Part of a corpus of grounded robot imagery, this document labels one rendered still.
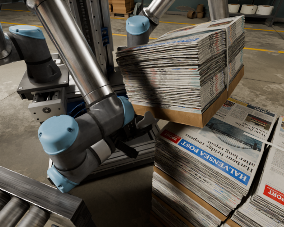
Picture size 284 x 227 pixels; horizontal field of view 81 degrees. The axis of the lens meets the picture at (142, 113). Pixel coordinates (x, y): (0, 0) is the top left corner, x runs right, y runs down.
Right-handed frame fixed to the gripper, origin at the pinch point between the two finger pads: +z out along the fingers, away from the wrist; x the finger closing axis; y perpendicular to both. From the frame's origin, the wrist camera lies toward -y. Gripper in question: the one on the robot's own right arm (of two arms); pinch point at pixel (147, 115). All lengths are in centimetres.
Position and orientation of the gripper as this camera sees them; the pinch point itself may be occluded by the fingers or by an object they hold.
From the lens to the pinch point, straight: 61.6
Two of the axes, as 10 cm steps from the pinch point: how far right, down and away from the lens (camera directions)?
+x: -7.3, -1.5, 6.7
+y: -2.5, -8.5, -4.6
